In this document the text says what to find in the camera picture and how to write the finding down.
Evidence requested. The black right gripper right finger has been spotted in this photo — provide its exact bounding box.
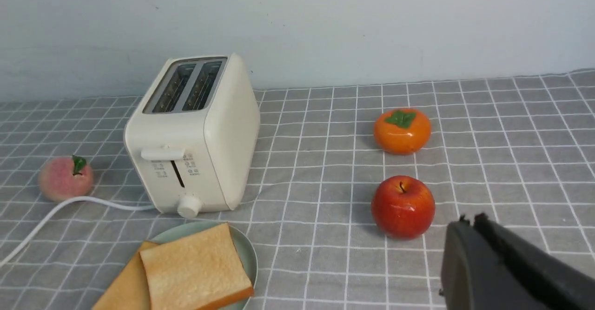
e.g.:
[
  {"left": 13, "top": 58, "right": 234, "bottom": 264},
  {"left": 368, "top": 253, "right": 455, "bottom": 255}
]
[{"left": 473, "top": 213, "right": 595, "bottom": 310}]

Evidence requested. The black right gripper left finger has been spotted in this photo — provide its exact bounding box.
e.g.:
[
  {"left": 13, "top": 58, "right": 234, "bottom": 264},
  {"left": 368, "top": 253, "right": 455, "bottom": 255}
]
[{"left": 440, "top": 215, "right": 547, "bottom": 310}]

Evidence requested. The toast slice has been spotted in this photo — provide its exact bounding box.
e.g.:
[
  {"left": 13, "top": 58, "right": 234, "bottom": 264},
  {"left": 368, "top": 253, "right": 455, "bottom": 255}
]
[
  {"left": 92, "top": 241, "right": 158, "bottom": 310},
  {"left": 139, "top": 223, "right": 255, "bottom": 310}
]

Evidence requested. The white two-slot toaster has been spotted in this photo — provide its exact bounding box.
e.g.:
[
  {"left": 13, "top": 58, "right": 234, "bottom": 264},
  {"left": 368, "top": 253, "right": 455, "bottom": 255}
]
[{"left": 124, "top": 53, "right": 261, "bottom": 219}]

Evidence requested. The red apple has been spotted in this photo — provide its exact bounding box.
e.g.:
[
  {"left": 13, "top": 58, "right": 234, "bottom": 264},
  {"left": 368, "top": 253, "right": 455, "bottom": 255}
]
[{"left": 370, "top": 175, "right": 436, "bottom": 240}]

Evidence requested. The grey checked tablecloth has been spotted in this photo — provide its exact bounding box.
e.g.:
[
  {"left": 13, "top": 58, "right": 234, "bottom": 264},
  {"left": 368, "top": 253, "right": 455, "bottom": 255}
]
[{"left": 0, "top": 71, "right": 595, "bottom": 310}]

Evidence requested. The orange persimmon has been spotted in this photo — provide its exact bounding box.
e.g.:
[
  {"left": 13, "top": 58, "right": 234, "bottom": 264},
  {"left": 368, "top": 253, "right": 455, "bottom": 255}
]
[{"left": 373, "top": 107, "right": 432, "bottom": 155}]

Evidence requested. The light green round plate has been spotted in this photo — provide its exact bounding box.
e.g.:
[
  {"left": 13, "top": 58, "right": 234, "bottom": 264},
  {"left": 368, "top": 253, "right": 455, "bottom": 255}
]
[{"left": 149, "top": 220, "right": 258, "bottom": 310}]

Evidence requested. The pink peach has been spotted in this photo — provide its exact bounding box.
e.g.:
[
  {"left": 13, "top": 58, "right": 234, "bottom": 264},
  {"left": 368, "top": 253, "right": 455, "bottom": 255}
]
[{"left": 38, "top": 155, "right": 94, "bottom": 203}]

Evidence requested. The white power cable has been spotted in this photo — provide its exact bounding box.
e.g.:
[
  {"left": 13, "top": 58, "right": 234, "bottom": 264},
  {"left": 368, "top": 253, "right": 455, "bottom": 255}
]
[{"left": 0, "top": 196, "right": 156, "bottom": 268}]

